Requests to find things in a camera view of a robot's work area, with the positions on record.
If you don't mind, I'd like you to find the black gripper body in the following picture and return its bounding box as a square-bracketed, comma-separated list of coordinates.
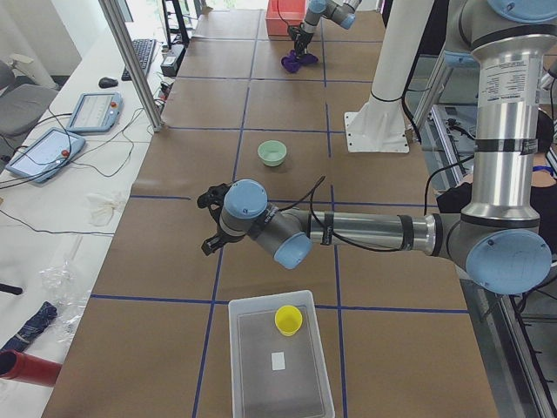
[287, 25, 314, 59]
[197, 183, 244, 256]

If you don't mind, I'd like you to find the purple cloth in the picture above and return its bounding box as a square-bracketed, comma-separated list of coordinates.
[280, 50, 319, 73]

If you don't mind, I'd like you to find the mint green bowl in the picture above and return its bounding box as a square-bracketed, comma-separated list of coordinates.
[257, 140, 287, 167]

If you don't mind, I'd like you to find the yellow plastic cup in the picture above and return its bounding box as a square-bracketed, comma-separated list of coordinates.
[274, 305, 303, 337]

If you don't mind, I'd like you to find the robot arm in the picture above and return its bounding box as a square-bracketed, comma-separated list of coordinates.
[287, 0, 361, 60]
[197, 1, 556, 295]

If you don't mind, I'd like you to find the pink plastic bin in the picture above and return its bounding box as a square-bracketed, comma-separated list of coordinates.
[265, 0, 306, 37]

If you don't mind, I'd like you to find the white crumpled cloth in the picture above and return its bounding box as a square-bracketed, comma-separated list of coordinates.
[86, 192, 126, 226]

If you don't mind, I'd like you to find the far teach pendant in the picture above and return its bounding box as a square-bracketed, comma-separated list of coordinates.
[66, 92, 123, 134]

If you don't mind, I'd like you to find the teach pendant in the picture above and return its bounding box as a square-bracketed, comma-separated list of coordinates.
[66, 92, 123, 134]
[5, 127, 85, 183]

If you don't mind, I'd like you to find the black computer mouse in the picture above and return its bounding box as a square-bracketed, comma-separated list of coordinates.
[98, 77, 118, 89]

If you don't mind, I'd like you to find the black keyboard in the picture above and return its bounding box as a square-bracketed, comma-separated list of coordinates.
[132, 38, 158, 76]

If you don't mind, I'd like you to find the crumpled clear plastic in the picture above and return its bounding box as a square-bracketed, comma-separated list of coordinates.
[39, 260, 91, 347]

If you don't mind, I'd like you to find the near teach pendant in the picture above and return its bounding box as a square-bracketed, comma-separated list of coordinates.
[5, 127, 85, 183]

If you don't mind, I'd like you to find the clear plastic bin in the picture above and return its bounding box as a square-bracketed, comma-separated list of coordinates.
[228, 290, 335, 417]

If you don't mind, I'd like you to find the dark blue folded umbrella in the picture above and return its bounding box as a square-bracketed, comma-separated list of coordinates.
[1, 301, 57, 353]

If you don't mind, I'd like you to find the grey office chair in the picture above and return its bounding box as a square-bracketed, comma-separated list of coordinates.
[1, 61, 57, 163]

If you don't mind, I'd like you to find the seated person black shirt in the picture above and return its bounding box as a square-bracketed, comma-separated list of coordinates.
[434, 108, 557, 262]

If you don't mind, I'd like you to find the red cylinder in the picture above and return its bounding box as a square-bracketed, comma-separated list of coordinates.
[1, 350, 62, 388]

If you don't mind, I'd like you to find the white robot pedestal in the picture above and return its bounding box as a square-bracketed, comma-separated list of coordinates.
[345, 0, 434, 153]

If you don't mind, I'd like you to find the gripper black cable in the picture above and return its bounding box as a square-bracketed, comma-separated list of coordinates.
[278, 175, 408, 253]

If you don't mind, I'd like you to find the aluminium frame post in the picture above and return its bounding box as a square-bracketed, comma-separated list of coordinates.
[98, 0, 164, 132]

